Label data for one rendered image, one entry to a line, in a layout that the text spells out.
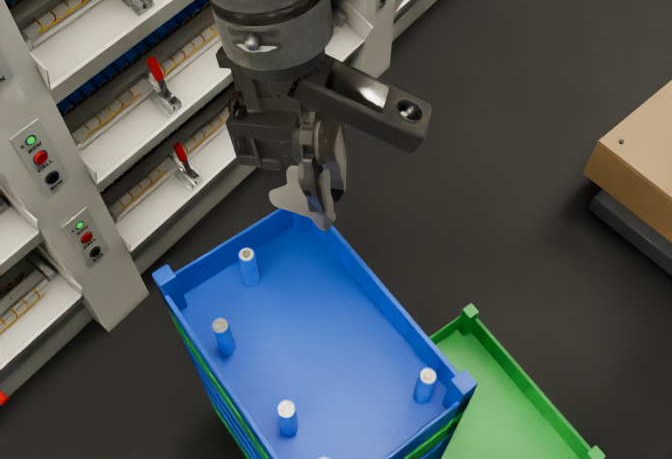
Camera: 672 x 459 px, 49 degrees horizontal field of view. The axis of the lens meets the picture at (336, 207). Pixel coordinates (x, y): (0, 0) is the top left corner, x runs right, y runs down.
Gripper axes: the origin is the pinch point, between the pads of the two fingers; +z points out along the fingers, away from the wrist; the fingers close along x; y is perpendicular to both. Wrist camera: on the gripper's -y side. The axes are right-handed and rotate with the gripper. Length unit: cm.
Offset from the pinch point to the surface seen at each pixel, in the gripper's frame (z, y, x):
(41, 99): -4.3, 36.6, -7.1
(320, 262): 15.0, 4.9, -3.5
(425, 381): 12.9, -10.5, 10.6
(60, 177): 8.4, 39.6, -6.3
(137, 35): -3.2, 31.3, -21.2
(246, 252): 7.9, 11.0, 1.5
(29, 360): 44, 57, 3
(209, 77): 12.6, 30.3, -32.5
